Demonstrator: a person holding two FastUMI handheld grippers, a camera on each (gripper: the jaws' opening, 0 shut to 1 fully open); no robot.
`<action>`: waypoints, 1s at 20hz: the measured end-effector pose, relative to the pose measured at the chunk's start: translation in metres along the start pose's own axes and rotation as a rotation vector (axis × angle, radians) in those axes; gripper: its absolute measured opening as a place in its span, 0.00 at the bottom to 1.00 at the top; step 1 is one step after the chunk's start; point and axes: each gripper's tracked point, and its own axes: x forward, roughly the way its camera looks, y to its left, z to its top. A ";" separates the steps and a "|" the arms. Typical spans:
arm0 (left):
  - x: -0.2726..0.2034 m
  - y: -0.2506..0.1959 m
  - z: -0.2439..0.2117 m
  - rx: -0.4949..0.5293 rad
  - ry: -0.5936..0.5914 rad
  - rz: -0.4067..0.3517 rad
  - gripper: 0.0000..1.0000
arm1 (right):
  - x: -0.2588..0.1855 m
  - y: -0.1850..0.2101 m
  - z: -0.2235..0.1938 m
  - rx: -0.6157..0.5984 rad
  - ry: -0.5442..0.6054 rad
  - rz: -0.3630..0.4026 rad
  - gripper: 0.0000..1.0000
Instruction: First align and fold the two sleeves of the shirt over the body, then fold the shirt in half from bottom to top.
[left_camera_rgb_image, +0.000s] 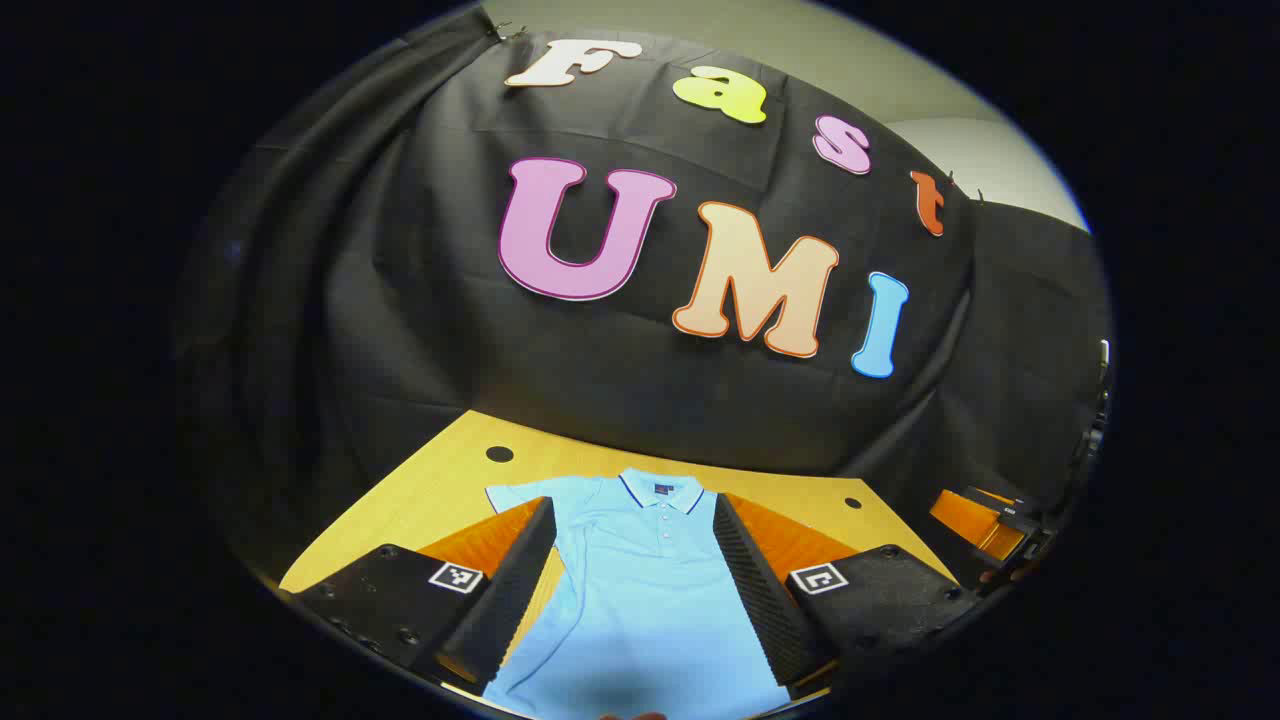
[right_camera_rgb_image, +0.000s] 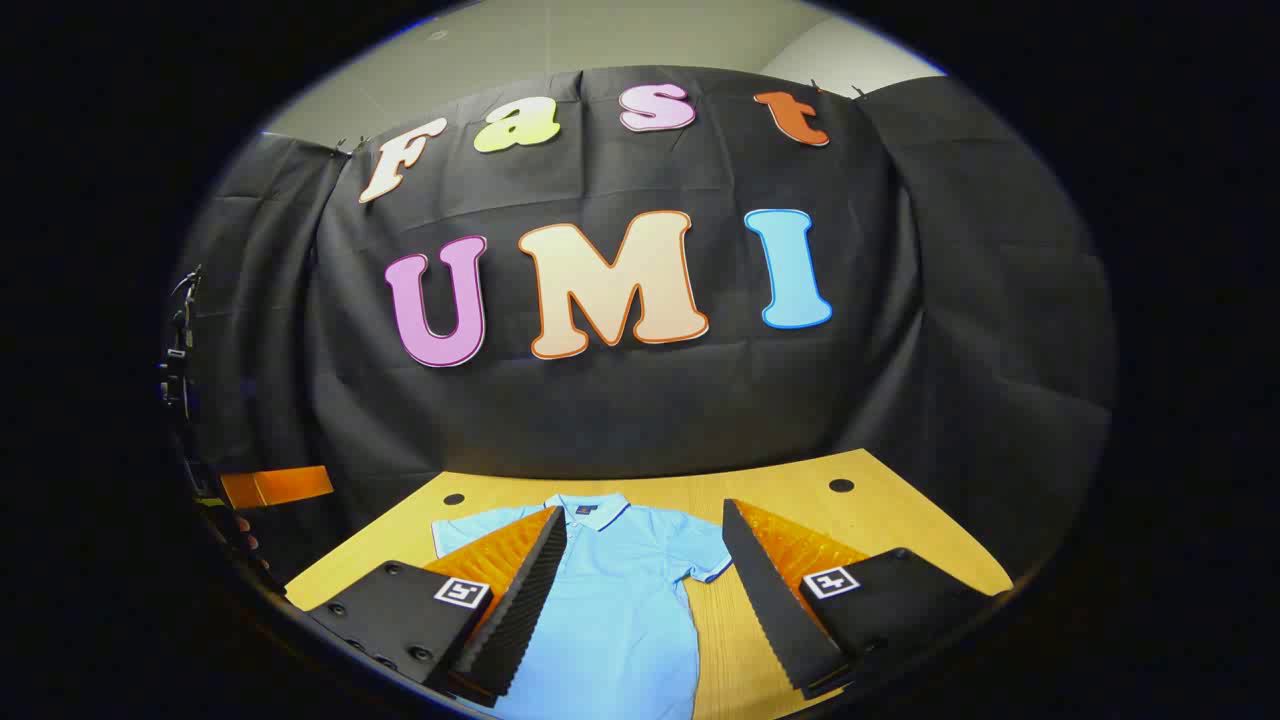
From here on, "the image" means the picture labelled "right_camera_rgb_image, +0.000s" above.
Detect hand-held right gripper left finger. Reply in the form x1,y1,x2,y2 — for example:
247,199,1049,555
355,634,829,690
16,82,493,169
300,505,569,709

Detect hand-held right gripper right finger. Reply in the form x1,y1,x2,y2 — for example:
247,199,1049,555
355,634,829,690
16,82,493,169
720,498,1009,701

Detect light blue T-shirt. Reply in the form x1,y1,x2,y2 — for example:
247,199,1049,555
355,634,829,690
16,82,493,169
432,492,734,720

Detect black metal stand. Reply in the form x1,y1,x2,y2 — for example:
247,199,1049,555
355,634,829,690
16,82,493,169
158,265,204,426

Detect black backdrop cloth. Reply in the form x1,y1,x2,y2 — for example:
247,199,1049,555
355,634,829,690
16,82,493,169
165,65,1118,601

